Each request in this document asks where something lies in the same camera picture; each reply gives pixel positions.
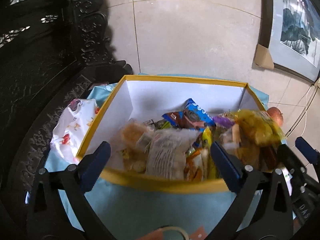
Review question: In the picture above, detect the framed lotus painting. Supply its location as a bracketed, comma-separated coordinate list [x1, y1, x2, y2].
[257, 0, 320, 86]

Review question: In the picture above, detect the carved dark wooden screen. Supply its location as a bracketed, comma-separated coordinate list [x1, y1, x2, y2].
[0, 0, 133, 240]

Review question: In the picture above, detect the orange white snack packet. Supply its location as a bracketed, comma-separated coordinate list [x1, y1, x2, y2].
[184, 147, 208, 182]

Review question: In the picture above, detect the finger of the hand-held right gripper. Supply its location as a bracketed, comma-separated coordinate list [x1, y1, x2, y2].
[295, 137, 320, 167]
[276, 144, 308, 181]

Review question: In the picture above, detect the red yellow apple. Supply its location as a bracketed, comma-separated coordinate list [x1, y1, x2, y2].
[266, 107, 284, 127]

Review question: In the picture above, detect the white cable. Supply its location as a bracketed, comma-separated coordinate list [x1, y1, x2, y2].
[285, 84, 320, 138]

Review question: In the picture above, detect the dark blue cookie packet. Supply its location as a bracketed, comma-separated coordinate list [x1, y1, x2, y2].
[162, 98, 217, 133]

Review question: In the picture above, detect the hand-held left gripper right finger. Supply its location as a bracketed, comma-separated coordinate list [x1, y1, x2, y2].
[207, 141, 293, 240]

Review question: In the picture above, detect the purple snack packet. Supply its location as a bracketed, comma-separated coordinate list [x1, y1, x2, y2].
[212, 113, 237, 128]

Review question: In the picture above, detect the yellow orange snack packet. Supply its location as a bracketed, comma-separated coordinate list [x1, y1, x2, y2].
[234, 108, 286, 156]

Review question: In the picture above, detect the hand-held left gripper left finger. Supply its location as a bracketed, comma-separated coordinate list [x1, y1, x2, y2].
[26, 141, 118, 240]

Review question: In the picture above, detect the white plastic bag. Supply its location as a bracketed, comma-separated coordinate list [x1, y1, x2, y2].
[50, 98, 101, 165]

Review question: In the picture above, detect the cardboard corner protector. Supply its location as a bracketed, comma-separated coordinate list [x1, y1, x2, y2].
[254, 43, 274, 69]

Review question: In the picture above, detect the beige biscuit packet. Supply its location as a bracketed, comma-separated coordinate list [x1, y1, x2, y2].
[144, 127, 207, 180]

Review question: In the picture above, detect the clear bag of small cakes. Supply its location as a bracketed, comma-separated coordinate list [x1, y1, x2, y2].
[110, 118, 156, 173]

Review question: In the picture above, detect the teal printed blanket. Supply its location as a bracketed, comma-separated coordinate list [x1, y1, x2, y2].
[45, 73, 271, 240]

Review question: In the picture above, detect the yellow cardboard box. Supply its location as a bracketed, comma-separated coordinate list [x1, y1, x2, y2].
[76, 74, 286, 193]

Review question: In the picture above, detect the long yellow snack packet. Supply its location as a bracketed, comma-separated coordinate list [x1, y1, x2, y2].
[201, 127, 218, 180]

